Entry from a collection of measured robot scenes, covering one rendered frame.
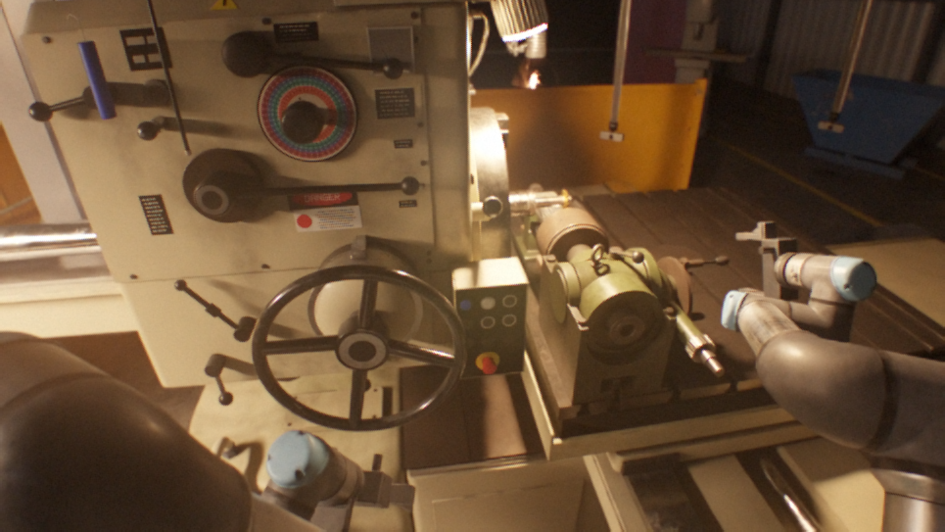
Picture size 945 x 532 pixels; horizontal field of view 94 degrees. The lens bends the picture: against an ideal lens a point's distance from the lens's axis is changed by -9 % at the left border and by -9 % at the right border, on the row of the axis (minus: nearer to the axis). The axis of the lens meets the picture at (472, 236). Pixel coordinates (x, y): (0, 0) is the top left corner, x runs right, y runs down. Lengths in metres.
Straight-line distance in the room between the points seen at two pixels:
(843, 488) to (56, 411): 1.67
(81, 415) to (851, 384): 0.67
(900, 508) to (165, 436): 0.68
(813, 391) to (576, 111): 3.12
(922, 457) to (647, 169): 3.48
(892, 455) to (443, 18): 0.86
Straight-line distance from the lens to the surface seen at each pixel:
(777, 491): 1.63
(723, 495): 1.54
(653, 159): 3.98
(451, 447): 1.62
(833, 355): 0.66
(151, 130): 0.96
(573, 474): 1.75
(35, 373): 0.42
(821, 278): 1.06
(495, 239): 1.15
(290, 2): 0.93
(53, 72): 1.08
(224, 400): 1.29
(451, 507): 1.75
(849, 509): 1.67
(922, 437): 0.67
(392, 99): 0.91
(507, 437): 1.65
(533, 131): 3.55
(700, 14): 6.87
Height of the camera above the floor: 1.89
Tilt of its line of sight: 28 degrees down
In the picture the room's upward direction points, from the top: 1 degrees counter-clockwise
